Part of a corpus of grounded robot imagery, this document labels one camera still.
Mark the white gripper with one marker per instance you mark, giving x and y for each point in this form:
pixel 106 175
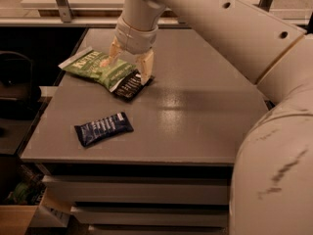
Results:
pixel 134 39

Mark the black rxbar chocolate bar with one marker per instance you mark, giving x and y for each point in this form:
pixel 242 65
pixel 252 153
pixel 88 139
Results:
pixel 131 86

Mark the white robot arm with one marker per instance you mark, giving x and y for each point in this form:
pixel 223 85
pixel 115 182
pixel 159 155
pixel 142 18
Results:
pixel 272 182

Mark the green jalapeno chip bag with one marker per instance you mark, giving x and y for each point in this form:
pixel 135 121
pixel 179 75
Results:
pixel 94 65

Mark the blue rxbar bar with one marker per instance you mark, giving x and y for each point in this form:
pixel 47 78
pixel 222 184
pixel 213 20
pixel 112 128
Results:
pixel 95 131

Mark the grey drawer cabinet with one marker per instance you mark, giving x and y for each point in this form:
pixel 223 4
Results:
pixel 171 175

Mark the black office chair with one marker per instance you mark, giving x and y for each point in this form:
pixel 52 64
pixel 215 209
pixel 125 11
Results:
pixel 19 93

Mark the cardboard box with snacks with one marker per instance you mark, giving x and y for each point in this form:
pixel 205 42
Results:
pixel 31 204

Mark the left metal shelf bracket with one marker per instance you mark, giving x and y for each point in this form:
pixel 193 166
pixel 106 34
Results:
pixel 64 11

